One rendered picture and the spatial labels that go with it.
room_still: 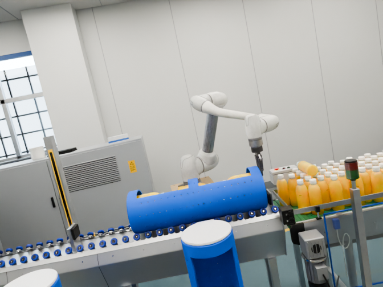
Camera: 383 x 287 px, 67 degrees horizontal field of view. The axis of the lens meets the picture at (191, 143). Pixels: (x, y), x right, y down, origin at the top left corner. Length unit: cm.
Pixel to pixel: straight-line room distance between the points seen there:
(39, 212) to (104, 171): 86
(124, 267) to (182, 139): 299
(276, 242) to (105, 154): 218
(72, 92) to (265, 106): 301
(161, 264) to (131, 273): 21
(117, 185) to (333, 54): 411
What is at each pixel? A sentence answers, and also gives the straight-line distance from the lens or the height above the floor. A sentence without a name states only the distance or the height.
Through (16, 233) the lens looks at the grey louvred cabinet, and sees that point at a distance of 398.
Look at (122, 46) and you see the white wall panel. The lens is 480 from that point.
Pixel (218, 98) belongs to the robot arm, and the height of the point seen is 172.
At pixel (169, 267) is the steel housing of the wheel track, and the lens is 207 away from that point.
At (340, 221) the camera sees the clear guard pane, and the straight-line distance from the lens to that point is 195.
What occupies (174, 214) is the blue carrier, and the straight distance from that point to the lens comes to 187.
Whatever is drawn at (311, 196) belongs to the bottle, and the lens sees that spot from 195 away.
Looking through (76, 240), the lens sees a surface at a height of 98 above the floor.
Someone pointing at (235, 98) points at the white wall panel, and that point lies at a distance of 488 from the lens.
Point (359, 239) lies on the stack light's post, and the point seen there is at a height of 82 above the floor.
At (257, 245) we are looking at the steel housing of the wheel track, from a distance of 203.
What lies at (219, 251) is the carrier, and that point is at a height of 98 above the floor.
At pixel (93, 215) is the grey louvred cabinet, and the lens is 368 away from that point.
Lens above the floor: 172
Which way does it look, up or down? 8 degrees down
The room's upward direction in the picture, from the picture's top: 12 degrees counter-clockwise
